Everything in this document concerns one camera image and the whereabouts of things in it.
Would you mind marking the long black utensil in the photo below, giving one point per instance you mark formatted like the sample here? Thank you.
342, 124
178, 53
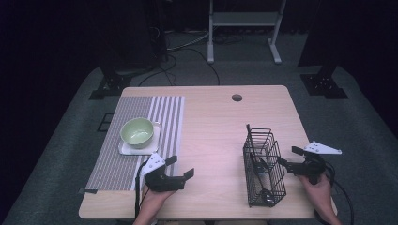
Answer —
254, 150

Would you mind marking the person's right hand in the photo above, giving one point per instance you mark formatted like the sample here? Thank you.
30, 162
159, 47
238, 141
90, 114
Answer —
319, 190

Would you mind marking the grey striped placemat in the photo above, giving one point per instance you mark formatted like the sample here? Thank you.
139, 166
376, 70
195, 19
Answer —
119, 170

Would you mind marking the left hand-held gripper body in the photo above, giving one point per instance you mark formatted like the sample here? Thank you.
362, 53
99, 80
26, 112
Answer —
159, 182

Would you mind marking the short black utensil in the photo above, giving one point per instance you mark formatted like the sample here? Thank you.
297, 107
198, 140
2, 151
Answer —
260, 167

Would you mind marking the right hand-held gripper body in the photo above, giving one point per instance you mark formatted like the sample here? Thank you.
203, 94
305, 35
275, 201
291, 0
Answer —
308, 168

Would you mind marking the black stand base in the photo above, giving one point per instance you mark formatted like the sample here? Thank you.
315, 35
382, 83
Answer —
324, 84
109, 86

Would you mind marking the white square plate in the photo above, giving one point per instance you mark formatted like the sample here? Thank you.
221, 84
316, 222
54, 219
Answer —
140, 152

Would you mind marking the white metal stand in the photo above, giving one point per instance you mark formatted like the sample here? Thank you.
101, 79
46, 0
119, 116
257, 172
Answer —
244, 18

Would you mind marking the person's left hand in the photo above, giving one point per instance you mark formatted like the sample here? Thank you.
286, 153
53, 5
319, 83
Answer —
155, 198

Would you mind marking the green bowl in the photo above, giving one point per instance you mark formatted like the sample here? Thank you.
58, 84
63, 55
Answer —
137, 132

